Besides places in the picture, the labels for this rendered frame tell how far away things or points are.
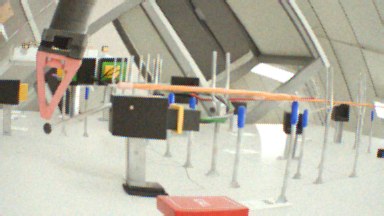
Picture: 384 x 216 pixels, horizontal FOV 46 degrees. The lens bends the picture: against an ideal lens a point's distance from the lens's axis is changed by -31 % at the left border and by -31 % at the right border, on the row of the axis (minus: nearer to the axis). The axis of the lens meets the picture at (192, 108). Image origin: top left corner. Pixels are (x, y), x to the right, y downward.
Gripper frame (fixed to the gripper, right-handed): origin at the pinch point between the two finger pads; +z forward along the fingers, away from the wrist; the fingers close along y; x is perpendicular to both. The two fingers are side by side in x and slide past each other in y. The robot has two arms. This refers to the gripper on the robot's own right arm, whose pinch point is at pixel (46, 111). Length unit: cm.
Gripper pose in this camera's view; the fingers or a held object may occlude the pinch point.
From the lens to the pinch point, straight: 61.8
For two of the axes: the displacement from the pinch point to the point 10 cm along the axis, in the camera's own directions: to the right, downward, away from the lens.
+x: -9.4, -2.3, -2.4
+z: -2.4, 9.7, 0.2
